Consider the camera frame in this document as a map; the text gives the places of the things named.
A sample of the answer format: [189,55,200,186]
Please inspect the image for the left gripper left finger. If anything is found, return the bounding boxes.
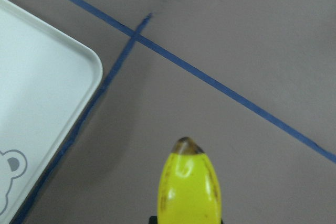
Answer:
[148,212,158,224]

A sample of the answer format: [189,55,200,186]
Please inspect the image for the white bear print tray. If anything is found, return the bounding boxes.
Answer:
[1,0,102,223]

